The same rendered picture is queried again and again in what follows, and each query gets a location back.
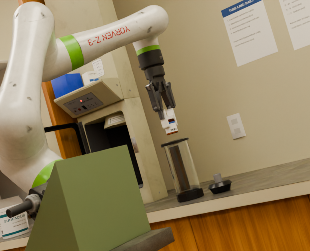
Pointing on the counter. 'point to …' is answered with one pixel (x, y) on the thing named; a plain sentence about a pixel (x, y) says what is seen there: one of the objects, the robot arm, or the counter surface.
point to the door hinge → (83, 137)
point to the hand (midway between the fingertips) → (167, 119)
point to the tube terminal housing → (124, 80)
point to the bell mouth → (115, 120)
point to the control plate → (75, 103)
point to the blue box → (66, 84)
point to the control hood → (97, 89)
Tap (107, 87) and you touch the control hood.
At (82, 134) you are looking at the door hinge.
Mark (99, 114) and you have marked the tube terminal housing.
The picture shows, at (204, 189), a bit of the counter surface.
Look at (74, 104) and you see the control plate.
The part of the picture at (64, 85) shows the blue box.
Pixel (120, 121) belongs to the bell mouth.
